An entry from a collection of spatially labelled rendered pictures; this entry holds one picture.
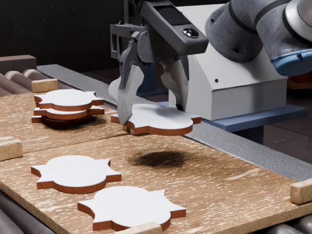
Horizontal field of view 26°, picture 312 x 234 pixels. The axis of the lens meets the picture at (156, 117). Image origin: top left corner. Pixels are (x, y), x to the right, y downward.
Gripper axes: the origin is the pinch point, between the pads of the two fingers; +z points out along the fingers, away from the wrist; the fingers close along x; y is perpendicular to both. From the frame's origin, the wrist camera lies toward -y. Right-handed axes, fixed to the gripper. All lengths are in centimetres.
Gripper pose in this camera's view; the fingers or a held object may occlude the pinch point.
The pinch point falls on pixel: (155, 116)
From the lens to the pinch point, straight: 103.4
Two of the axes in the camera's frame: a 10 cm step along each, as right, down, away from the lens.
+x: -8.3, 1.4, -5.4
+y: -5.5, -1.8, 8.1
